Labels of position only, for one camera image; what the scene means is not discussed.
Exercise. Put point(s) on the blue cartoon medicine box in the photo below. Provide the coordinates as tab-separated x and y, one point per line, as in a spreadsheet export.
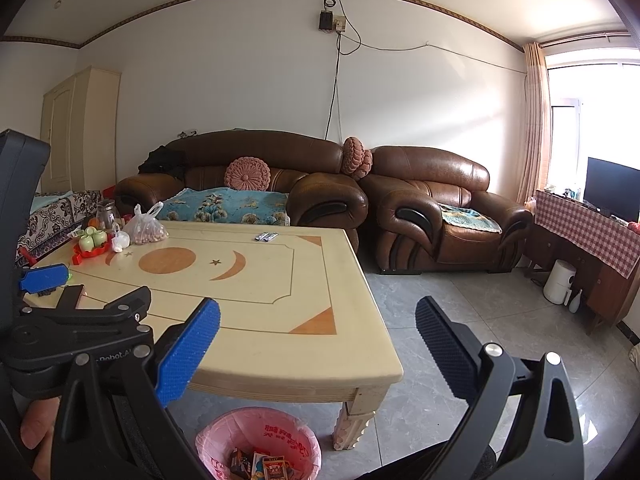
257	467

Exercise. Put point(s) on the beige wooden coffee table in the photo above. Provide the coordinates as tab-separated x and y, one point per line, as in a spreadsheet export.
250	285

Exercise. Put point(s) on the brown leather armchair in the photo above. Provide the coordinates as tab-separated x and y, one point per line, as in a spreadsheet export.
430	170

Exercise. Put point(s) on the red cigarette box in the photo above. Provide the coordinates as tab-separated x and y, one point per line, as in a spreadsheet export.
277	467

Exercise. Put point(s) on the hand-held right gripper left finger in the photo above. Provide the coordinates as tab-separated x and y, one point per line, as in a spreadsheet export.
187	345

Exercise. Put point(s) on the orange fruit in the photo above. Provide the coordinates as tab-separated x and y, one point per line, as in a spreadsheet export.
93	221

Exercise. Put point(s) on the red plastic tray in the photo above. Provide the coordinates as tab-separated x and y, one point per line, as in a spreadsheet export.
85	256

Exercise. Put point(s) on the ball-shaped pink cushion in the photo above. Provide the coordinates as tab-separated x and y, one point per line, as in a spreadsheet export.
357	157

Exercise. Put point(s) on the black flat screen monitor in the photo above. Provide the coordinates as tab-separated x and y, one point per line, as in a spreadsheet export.
612	187

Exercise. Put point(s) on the person's left hand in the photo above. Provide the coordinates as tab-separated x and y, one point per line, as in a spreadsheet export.
37	425

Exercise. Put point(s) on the white round appliance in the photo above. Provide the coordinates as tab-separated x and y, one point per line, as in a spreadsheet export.
559	282

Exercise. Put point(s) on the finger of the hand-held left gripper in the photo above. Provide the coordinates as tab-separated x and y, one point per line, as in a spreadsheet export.
120	307
42	278

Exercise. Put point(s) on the black and white patterned blanket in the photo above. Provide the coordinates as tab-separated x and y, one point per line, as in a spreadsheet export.
55	215

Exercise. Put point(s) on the cream wooden cabinet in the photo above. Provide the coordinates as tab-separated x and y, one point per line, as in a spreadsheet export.
80	130

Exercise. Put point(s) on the glass jar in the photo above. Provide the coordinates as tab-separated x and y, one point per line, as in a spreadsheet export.
106	215

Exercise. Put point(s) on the black and orange box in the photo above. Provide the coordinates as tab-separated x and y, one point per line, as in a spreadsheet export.
240	462

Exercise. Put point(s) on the white bottle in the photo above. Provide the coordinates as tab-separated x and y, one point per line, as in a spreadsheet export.
575	302

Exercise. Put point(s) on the small white plastic bag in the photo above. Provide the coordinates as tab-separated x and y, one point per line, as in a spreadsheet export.
120	241

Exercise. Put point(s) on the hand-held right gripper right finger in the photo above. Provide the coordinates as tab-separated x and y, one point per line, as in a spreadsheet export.
445	345

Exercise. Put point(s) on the pink-lined trash bin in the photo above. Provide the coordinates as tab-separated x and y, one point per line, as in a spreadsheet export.
295	435

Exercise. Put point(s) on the brown wooden sideboard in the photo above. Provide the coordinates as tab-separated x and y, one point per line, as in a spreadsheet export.
610	290

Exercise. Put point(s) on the black wall box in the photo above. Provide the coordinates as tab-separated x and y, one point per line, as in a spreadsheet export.
326	20

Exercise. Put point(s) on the small floral seat cover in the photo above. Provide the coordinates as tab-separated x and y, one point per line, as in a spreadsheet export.
470	219

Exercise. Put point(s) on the window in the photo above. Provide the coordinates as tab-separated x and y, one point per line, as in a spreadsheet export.
595	105

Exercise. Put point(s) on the brown leather sofa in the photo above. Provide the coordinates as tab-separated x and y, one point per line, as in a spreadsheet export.
250	147

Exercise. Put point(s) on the blue floral blanket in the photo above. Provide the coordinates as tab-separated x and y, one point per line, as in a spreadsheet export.
220	207

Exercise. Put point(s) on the flat round pink cushion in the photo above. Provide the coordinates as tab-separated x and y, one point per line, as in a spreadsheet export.
247	174

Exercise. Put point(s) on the pink striped curtain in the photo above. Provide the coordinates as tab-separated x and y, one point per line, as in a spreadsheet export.
535	125

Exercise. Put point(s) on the clear bag of peanuts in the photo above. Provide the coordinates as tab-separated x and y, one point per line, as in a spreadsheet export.
145	230

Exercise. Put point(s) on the white wall socket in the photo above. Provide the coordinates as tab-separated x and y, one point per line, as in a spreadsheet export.
341	25

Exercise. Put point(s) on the black clothing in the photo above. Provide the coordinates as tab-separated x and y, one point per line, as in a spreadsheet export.
162	160

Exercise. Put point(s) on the person's dark trousers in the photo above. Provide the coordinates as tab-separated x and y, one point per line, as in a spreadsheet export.
140	435

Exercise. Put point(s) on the curtain rod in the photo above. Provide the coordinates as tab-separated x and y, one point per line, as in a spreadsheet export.
580	37

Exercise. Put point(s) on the red chequered tablecloth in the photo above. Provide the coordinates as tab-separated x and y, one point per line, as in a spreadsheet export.
585	230

